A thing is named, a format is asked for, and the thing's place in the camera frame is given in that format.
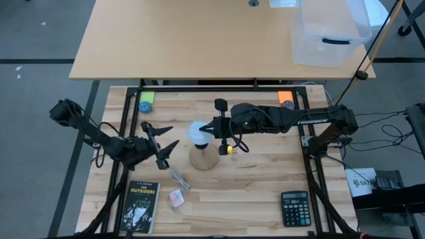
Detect clear plastic storage bin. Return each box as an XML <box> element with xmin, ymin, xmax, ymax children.
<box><xmin>291</xmin><ymin>0</ymin><xmax>373</xmax><ymax>68</ymax></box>

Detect white desk outlet plate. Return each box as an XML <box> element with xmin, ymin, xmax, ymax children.
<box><xmin>268</xmin><ymin>0</ymin><xmax>296</xmax><ymax>8</ymax></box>

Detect black chair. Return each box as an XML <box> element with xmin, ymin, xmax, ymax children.
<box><xmin>405</xmin><ymin>102</ymin><xmax>425</xmax><ymax>160</ymax></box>

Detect orange sticky note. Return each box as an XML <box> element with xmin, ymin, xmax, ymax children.
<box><xmin>277</xmin><ymin>90</ymin><xmax>295</xmax><ymax>104</ymax></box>

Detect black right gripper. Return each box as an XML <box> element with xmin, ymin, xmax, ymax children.
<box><xmin>198</xmin><ymin>98</ymin><xmax>242</xmax><ymax>156</ymax></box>

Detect black equipment cart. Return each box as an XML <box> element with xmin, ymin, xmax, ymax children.
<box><xmin>351</xmin><ymin>171</ymin><xmax>425</xmax><ymax>239</ymax></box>

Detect white printed box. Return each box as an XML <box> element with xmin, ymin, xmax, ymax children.
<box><xmin>345</xmin><ymin>167</ymin><xmax>378</xmax><ymax>198</ymax></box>

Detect light wooden desk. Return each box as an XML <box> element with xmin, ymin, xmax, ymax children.
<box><xmin>68</xmin><ymin>0</ymin><xmax>377</xmax><ymax>80</ymax></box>

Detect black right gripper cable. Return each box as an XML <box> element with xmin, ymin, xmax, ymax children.
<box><xmin>228</xmin><ymin>114</ymin><xmax>250</xmax><ymax>154</ymax></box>

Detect black desk calculator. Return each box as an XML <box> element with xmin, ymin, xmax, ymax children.
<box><xmin>280</xmin><ymin>190</ymin><xmax>312</xmax><ymax>228</ymax></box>

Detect black metal table frame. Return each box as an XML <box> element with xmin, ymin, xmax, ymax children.
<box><xmin>76</xmin><ymin>84</ymin><xmax>358</xmax><ymax>239</ymax></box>

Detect black Outsiders paperback book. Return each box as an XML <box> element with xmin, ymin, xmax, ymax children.
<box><xmin>118</xmin><ymin>180</ymin><xmax>161</xmax><ymax>234</ymax></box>

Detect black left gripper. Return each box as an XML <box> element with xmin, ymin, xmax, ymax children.
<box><xmin>131</xmin><ymin>121</ymin><xmax>181</xmax><ymax>171</ymax></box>

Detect long black cable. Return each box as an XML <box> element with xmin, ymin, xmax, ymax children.
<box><xmin>331</xmin><ymin>0</ymin><xmax>399</xmax><ymax>109</ymax></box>

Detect black floor cables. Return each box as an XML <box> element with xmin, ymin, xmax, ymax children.
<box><xmin>345</xmin><ymin>109</ymin><xmax>416</xmax><ymax>155</ymax></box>

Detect clear plastic wrapper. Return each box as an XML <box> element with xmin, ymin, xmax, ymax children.
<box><xmin>168</xmin><ymin>165</ymin><xmax>193</xmax><ymax>193</ymax></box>

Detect green sticky note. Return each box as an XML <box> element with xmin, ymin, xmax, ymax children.
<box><xmin>139</xmin><ymin>91</ymin><xmax>156</xmax><ymax>105</ymax></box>

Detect black stand leg with caster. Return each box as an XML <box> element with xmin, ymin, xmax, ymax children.
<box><xmin>397</xmin><ymin>0</ymin><xmax>425</xmax><ymax>37</ymax></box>

